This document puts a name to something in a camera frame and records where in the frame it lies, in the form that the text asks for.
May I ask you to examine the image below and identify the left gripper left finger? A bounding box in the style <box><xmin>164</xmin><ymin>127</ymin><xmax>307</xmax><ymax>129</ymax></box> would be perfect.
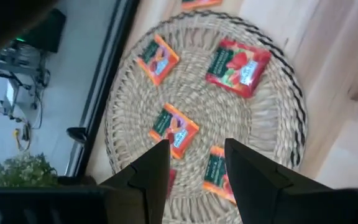
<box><xmin>99</xmin><ymin>139</ymin><xmax>171</xmax><ymax>224</ymax></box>

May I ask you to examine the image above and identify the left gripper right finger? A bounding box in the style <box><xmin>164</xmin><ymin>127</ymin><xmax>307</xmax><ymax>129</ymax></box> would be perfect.
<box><xmin>224</xmin><ymin>139</ymin><xmax>331</xmax><ymax>224</ymax></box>

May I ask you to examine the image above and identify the red tea bag packet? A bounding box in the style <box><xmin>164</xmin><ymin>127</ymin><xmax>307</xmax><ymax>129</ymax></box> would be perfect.
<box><xmin>205</xmin><ymin>37</ymin><xmax>272</xmax><ymax>99</ymax></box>
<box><xmin>166</xmin><ymin>167</ymin><xmax>178</xmax><ymax>198</ymax></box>

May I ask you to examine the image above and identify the orange tea bag packet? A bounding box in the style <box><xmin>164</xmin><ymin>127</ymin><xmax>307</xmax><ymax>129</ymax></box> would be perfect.
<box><xmin>137</xmin><ymin>33</ymin><xmax>180</xmax><ymax>86</ymax></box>
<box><xmin>202</xmin><ymin>145</ymin><xmax>237</xmax><ymax>205</ymax></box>
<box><xmin>181</xmin><ymin>0</ymin><xmax>224</xmax><ymax>11</ymax></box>
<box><xmin>149</xmin><ymin>103</ymin><xmax>200</xmax><ymax>160</ymax></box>

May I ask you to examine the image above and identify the round woven placemat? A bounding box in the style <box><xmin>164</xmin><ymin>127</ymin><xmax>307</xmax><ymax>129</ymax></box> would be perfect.
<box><xmin>103</xmin><ymin>10</ymin><xmax>310</xmax><ymax>224</ymax></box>

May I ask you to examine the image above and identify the black clamp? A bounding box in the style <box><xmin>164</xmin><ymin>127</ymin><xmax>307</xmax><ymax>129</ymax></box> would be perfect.
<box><xmin>66</xmin><ymin>126</ymin><xmax>89</xmax><ymax>145</ymax></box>

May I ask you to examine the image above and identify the green potted plant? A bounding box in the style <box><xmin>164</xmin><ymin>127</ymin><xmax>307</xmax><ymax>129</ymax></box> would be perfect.
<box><xmin>0</xmin><ymin>152</ymin><xmax>60</xmax><ymax>188</ymax></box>

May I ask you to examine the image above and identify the long black electronics box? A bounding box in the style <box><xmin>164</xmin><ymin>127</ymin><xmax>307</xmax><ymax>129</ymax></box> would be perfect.
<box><xmin>19</xmin><ymin>8</ymin><xmax>67</xmax><ymax>54</ymax></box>

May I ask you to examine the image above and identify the black aluminium table frame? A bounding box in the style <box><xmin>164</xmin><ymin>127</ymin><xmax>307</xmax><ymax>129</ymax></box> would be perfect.
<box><xmin>64</xmin><ymin>0</ymin><xmax>142</xmax><ymax>179</ymax></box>

